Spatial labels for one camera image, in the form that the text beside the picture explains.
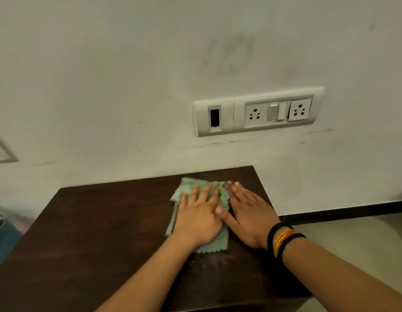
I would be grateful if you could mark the person's left hand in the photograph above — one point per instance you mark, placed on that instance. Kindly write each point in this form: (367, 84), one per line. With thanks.
(197, 224)

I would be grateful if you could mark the person's right hand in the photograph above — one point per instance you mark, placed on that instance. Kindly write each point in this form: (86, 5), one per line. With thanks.
(253, 220)

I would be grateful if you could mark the person's left little finger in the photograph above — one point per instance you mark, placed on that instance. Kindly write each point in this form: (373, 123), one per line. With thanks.
(183, 200)

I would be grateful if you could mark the person's right thumb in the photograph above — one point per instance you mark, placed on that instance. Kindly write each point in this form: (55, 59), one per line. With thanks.
(225, 216)

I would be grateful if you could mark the person's left middle finger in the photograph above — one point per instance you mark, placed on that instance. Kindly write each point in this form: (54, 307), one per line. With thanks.
(206, 193)

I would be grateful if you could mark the green cleaning cloth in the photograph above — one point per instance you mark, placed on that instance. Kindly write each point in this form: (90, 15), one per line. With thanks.
(215, 246)

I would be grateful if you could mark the person's left forearm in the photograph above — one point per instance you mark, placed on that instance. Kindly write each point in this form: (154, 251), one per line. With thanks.
(149, 279)

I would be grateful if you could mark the person's right forearm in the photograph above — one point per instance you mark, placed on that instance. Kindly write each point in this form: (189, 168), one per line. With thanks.
(337, 279)

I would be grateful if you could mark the thick black wrist band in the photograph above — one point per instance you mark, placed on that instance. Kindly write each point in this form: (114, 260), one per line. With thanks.
(271, 233)

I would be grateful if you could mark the orange yellow wrist thread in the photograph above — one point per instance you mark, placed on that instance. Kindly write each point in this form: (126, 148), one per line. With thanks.
(279, 240)

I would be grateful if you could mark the thin black wrist band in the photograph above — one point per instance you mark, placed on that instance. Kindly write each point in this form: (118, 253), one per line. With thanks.
(285, 244)

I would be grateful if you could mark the small white plate black slot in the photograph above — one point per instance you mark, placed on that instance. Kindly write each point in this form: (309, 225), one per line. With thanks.
(214, 117)

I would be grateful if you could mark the black skirting board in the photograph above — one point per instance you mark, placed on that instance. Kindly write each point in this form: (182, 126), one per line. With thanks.
(344, 212)

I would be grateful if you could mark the blue container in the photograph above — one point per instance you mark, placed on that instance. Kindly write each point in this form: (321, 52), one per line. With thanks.
(4, 243)

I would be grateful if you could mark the white socket switch plate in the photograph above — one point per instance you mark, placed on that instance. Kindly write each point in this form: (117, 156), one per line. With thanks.
(279, 110)

